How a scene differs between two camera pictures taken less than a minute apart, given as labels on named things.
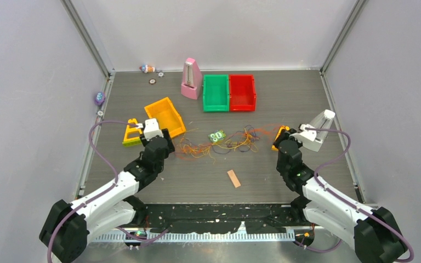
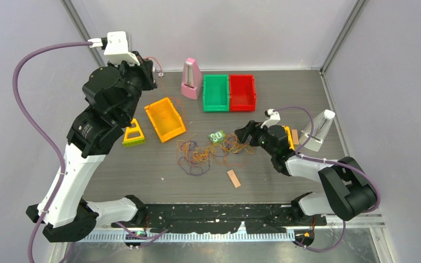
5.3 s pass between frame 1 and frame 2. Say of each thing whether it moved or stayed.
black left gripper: moved
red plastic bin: stayed
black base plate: stayed
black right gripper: moved
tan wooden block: stayed
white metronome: stayed
